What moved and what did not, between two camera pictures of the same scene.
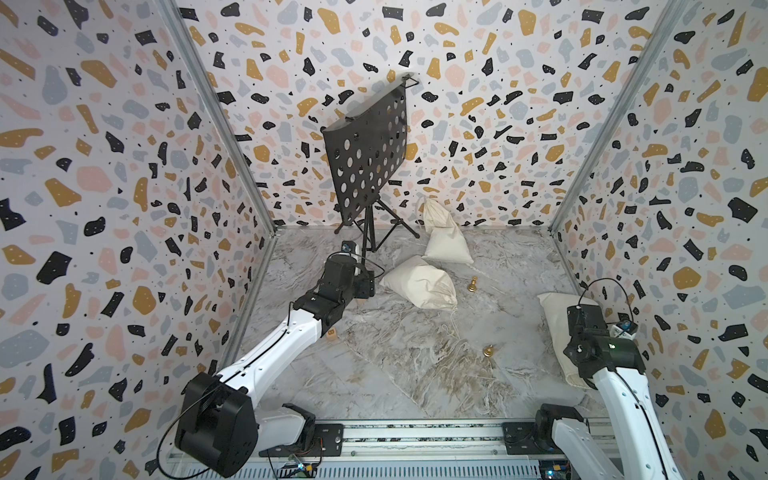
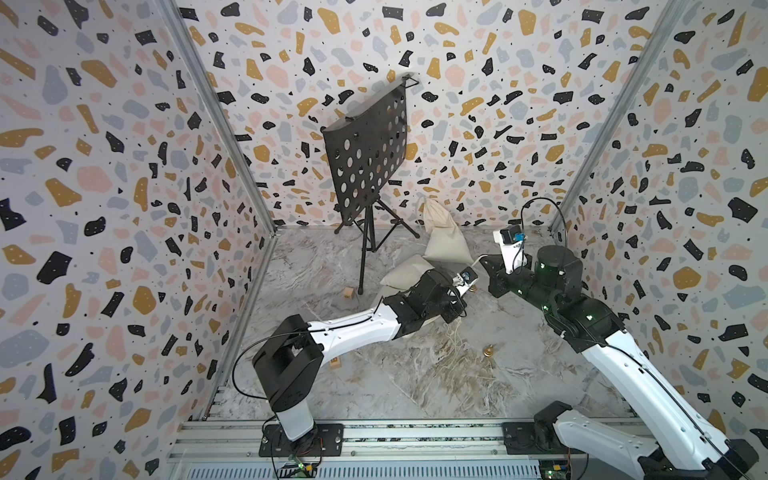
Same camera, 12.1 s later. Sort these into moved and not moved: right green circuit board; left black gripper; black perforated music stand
Moved: left black gripper
Not moved: right green circuit board; black perforated music stand
